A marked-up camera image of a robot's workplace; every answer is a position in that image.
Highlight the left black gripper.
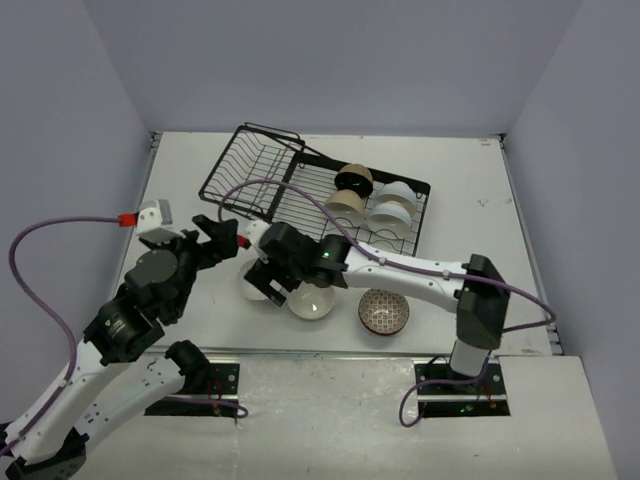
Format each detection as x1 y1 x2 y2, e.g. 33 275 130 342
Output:
139 212 234 318

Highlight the white bowl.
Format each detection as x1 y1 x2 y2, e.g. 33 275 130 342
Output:
367 201 411 235
376 181 417 210
237 260 268 301

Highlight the tan bowl with leaf motif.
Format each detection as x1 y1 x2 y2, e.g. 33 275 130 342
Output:
287 284 335 321

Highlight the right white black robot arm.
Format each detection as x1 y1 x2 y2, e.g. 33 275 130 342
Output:
239 220 510 393

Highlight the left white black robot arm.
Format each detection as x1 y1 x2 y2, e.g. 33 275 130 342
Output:
1 215 241 479

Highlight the plain tan bowl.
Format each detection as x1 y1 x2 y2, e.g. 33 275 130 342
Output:
324 189 365 225

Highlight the red patterned bowl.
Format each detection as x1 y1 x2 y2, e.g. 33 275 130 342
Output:
357 289 410 337

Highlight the black glazed tan bowl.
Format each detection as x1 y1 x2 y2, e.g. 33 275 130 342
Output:
334 163 374 198

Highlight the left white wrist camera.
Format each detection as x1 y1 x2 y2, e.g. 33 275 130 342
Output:
135 199 183 245

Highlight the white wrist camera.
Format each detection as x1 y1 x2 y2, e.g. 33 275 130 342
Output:
238 220 271 261
135 199 183 245

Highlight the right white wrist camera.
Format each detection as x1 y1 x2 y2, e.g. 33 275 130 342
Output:
238 220 271 261

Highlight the black wire dish rack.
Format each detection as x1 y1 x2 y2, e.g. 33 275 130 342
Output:
199 121 431 256

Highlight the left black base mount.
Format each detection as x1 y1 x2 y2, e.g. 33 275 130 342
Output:
144 362 247 420

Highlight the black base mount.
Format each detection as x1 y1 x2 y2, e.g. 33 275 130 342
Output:
414 357 511 418
144 362 247 420

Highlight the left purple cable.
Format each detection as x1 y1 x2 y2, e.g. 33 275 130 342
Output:
0 214 250 459

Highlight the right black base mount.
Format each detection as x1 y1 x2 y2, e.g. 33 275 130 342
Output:
414 357 511 418

